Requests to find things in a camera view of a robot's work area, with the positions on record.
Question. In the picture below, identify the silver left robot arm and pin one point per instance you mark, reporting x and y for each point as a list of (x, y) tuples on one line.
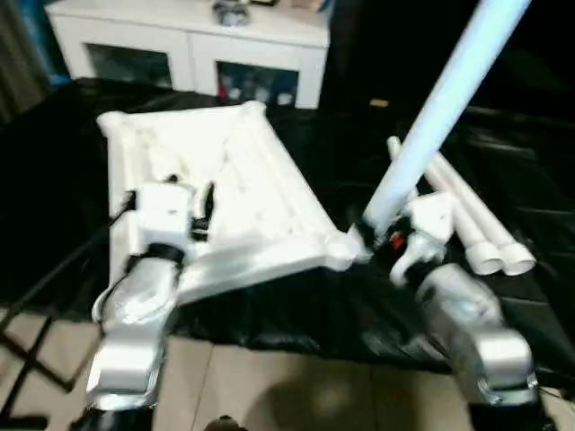
[(130, 292)]

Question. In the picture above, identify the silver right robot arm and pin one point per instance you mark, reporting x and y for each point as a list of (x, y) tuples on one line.
[(471, 305)]

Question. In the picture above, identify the black work mat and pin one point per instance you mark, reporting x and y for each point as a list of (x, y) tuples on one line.
[(292, 305)]

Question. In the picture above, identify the small tan label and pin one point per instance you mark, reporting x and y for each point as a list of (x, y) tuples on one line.
[(379, 102)]

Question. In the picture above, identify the small white jar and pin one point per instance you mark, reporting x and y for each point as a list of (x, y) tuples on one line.
[(234, 94), (284, 99)]

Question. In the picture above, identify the small red bottle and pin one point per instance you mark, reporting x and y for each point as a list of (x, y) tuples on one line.
[(221, 85)]

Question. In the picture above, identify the white glass-door cabinet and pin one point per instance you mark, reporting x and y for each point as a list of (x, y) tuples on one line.
[(188, 40)]

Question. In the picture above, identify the black folding chair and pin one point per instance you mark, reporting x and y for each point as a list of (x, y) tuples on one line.
[(35, 357)]

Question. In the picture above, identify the grey glossy object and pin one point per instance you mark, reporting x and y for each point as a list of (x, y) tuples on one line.
[(231, 13)]

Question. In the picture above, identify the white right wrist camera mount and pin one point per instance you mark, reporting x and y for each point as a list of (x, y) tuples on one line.
[(431, 215)]

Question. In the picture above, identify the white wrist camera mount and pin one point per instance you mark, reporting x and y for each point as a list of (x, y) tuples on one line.
[(161, 211), (431, 215)]

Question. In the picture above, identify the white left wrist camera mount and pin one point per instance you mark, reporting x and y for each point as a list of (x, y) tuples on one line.
[(161, 211)]

